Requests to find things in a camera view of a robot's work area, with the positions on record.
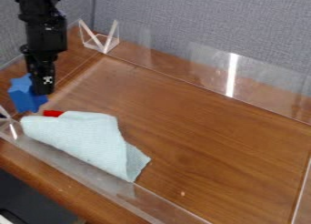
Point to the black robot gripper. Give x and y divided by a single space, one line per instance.
45 31

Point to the blue star foam block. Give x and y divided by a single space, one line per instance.
21 95

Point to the light blue cloth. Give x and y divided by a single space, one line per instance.
89 137

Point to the red block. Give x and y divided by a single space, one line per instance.
52 113

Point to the clear acrylic corner bracket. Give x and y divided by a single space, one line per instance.
98 42

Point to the clear acrylic left bracket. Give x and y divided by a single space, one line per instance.
6 125

